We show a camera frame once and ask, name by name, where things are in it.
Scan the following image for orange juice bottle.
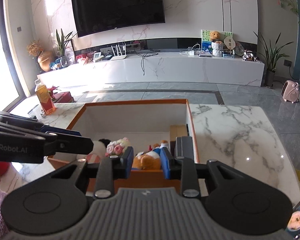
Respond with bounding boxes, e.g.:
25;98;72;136
34;79;56;115

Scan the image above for large black television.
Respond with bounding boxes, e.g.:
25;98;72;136
71;0;165;37

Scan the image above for pink small heater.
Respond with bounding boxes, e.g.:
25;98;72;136
281;80;300;103

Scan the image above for potted green floor plant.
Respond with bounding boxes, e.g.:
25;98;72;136
254;31;294;88

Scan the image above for brown round vase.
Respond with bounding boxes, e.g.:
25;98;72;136
37;50;55;72

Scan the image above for smartphone on white stand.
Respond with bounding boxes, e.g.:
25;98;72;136
285;192;300;240

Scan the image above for grey box inside bin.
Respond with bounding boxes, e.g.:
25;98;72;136
174;137;194;160

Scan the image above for stack of red books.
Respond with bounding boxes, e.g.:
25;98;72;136
53;92;74;103

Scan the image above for white wifi router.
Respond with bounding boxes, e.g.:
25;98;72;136
110;44;127;61

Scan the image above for orange plush toy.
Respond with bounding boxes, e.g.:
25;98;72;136
132;140;169;170

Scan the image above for white marble TV cabinet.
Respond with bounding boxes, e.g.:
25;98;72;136
38;52;264;87

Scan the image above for brown teddy bear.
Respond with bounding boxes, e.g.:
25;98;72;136
209;31;221;42

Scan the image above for orange cardboard storage box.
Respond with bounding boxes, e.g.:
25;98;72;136
47;99;200;196

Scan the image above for pink flower plush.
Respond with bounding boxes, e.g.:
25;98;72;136
105;138;131;157

